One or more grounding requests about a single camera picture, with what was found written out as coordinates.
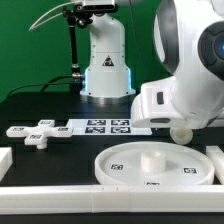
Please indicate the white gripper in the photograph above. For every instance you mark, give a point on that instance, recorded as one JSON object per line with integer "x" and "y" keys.
{"x": 152, "y": 108}

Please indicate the white round table top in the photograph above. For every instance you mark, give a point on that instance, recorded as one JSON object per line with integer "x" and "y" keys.
{"x": 153, "y": 163}

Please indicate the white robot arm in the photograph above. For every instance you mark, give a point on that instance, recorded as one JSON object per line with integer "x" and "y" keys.
{"x": 188, "y": 37}

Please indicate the white marker sheet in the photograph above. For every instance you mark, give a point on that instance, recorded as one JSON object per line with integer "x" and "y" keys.
{"x": 107, "y": 127}

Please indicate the white front fence bar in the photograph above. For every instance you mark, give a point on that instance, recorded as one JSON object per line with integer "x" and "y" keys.
{"x": 101, "y": 198}

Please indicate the white cross-shaped table base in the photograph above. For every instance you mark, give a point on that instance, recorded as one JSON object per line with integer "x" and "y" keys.
{"x": 38, "y": 135}

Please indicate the white left fence block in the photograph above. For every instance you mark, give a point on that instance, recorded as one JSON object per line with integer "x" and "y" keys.
{"x": 5, "y": 160}

